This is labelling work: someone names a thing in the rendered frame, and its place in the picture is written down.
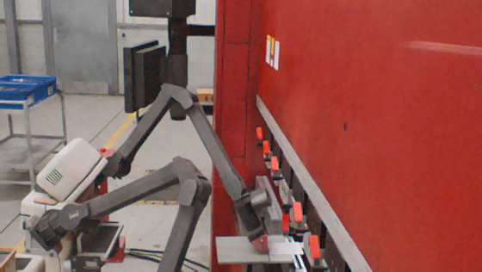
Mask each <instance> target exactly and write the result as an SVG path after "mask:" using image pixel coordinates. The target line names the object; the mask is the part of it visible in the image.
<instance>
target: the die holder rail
mask: <svg viewBox="0 0 482 272"><path fill-rule="evenodd" d="M259 189H267V191H268V193H269V196H270V198H271V200H272V203H273V206H271V207H267V208H265V209H263V215H264V222H265V225H266V227H267V230H268V233H269V236H283V233H282V230H281V216H282V212H281V209H280V206H279V204H278V201H277V199H276V198H275V192H274V190H273V189H272V186H271V184H270V182H269V179H268V177H267V176H256V190H259Z"/></svg>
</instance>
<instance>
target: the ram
mask: <svg viewBox="0 0 482 272"><path fill-rule="evenodd" d="M268 35H269V36H271V41H270V55H269V63H268V62H267V61H266V57H267V42H268ZM272 37H273V38H274V55H273V54H271V52H272ZM276 40H277V41H279V53H278V66H277V70H276V69H275V41H276ZM271 58H273V66H272V65H271ZM257 96H258V97H259V98H260V99H261V101H262V102H263V105H264V106H265V108H266V109H267V110H268V111H269V113H270V114H271V115H272V117H273V119H274V120H275V124H276V125H277V126H278V127H279V129H280V131H281V132H282V133H283V135H284V136H285V138H286V139H287V141H288V143H289V144H290V145H291V147H292V148H293V150H294V152H295V154H296V155H297V157H298V159H299V160H300V162H301V163H302V164H303V166H305V168H306V170H307V172H308V173H309V176H310V178H311V179H312V180H313V182H314V183H315V184H316V186H317V187H318V189H319V191H320V192H321V194H322V196H323V197H324V198H325V200H326V202H327V203H328V205H329V206H330V208H331V210H332V212H333V213H334V214H335V215H336V216H337V218H338V220H339V221H340V224H341V226H342V227H343V229H344V230H345V231H346V232H347V234H348V235H349V237H350V239H351V240H352V242H353V243H354V245H355V247H356V249H357V250H358V251H359V253H360V254H361V256H362V258H363V259H364V260H365V262H366V263H367V265H368V267H369V269H370V270H371V272H482V0H262V2H261V19H260V35H259V51H258V67H257ZM256 105H257V106H258V110H259V112H260V113H261V115H262V116H263V118H264V119H265V121H266V122H267V124H268V126H269V128H270V130H271V132H272V133H273V134H274V136H275V139H276V141H277V143H278V144H279V146H280V148H281V149H282V150H283V152H284V154H285V155H286V157H287V160H288V161H289V163H290V164H291V165H292V166H293V170H294V172H295V174H296V176H297V177H298V178H299V180H300V182H301V183H302V185H303V186H304V188H305V190H306V192H307V193H308V195H309V198H310V200H311V201H312V203H313V205H314V206H315V207H316V209H317V211H318V213H319V215H320V216H321V218H322V219H323V221H324V224H325V226H326V228H327V229H328V231H329V232H330V234H331V236H332V237H333V239H334V240H335V242H336V244H337V246H338V247H339V250H340V251H341V253H342V255H343V257H344V259H345V261H347V263H348V265H349V266H350V268H351V270H352V271H353V272H361V271H360V270H359V269H358V267H357V265H356V264H355V261H354V259H353V257H352V256H351V255H350V254H349V251H348V250H347V248H346V246H345V245H344V244H343V242H342V240H341V239H340V236H339V234H338V233H337V231H336V230H335V228H334V227H333V225H332V223H331V222H330V220H329V219H328V217H327V215H325V213H324V209H323V208H322V207H321V205H320V204H319V202H318V200H317V199H316V197H315V196H314V194H313V192H312V191H311V189H310V188H309V184H308V183H307V182H306V180H305V178H304V177H303V176H302V174H301V173H300V170H299V169H298V167H297V166H296V165H295V163H294V161H293V159H292V157H291V155H290V154H289V152H288V150H287V149H286V147H285V146H284V145H283V143H282V142H281V139H280V138H279V136H278V135H277V133H276V131H275V129H274V128H273V126H272V124H271V123H270V121H269V119H268V117H267V115H266V114H265V113H264V112H263V110H262V109H261V107H260V105H259V104H258V102H257V100H256Z"/></svg>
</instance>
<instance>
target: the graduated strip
mask: <svg viewBox="0 0 482 272"><path fill-rule="evenodd" d="M256 99H257V102H258V104H259V105H260V107H261V109H262V110H263V112H264V113H265V114H266V115H267V117H268V119H269V121H270V123H271V124H272V126H273V128H274V129H275V131H276V133H277V135H278V136H279V138H280V139H281V142H282V143H283V145H284V146H285V147H286V149H287V150H288V152H289V154H290V155H291V157H292V159H293V161H294V163H295V165H296V166H297V167H298V169H299V170H300V173H301V174H302V176H303V177H304V178H305V180H306V182H307V183H308V184H309V188H310V189H311V191H312V192H313V194H314V196H315V197H316V199H317V200H318V202H319V204H320V205H321V207H322V208H323V209H324V213H325V215H327V217H328V219H329V220H330V222H331V223H332V225H333V227H334V228H335V230H336V231H337V233H338V234H339V236H340V239H341V240H342V242H343V244H344V245H345V246H346V248H347V250H348V251H349V254H350V255H351V256H352V257H353V259H354V261H355V264H356V265H357V267H358V269H359V270H360V271H361V272H371V270H370V269H369V267H368V265H367V263H366V262H365V260H364V259H363V258H362V256H361V254H360V253H359V251H358V250H357V249H356V247H355V245H354V243H353V242H352V240H351V239H350V237H349V235H348V234H347V232H346V231H345V230H344V229H343V227H342V226H341V224H340V221H339V220H338V218H337V216H336V215H335V214H334V213H333V212H332V210H331V208H330V206H329V205H328V203H327V202H326V200H325V198H324V197H323V196H322V194H321V192H320V191H319V189H318V187H317V186H316V184H315V183H314V182H313V180H312V179H311V178H310V176H309V173H308V172H307V170H306V168H305V166H303V164H302V163H301V162H300V160H299V159H298V157H297V155H296V154H295V152H294V150H293V148H292V147H291V145H290V144H289V143H288V141H287V139H286V138H285V136H284V135H283V133H282V132H281V131H280V129H279V127H278V126H277V125H276V124H275V120H274V119H273V117H272V115H271V114H270V113H269V111H268V110H267V109H266V108H265V106H264V105H263V102H262V101H261V99H260V98H259V97H257V98H256Z"/></svg>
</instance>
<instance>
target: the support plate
mask: <svg viewBox="0 0 482 272"><path fill-rule="evenodd" d="M268 243H286V240H285V238H284V236H268ZM216 246H217V253H218V262H219V264H231V263H233V264H262V263H293V260H292V258H291V255H269V257H268V253H267V251H266V252H263V251H261V250H259V249H258V248H257V247H255V246H253V245H252V244H250V242H249V239H248V238H247V236H246V237H216ZM269 258H270V261H271V262H270V261H269Z"/></svg>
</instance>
